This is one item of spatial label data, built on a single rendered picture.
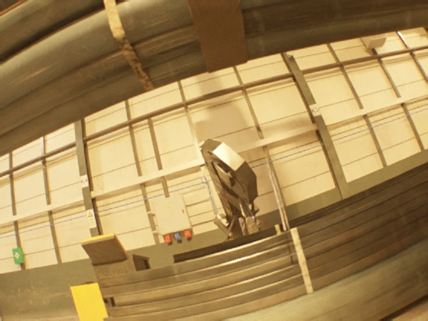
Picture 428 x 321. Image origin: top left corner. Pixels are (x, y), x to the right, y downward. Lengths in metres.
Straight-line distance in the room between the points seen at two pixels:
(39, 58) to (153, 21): 0.38
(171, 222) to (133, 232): 1.14
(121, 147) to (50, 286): 4.50
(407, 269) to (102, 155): 8.82
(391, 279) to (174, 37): 0.99
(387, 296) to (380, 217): 0.36
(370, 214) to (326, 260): 0.23
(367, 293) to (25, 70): 1.23
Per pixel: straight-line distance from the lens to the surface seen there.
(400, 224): 1.27
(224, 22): 1.07
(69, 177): 9.69
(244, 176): 3.16
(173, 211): 7.99
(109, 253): 3.49
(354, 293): 0.96
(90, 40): 1.04
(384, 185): 1.98
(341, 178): 8.23
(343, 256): 1.19
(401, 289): 1.02
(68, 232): 9.40
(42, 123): 1.40
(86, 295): 4.28
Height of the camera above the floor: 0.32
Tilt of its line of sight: 20 degrees up
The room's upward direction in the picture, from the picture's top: 16 degrees counter-clockwise
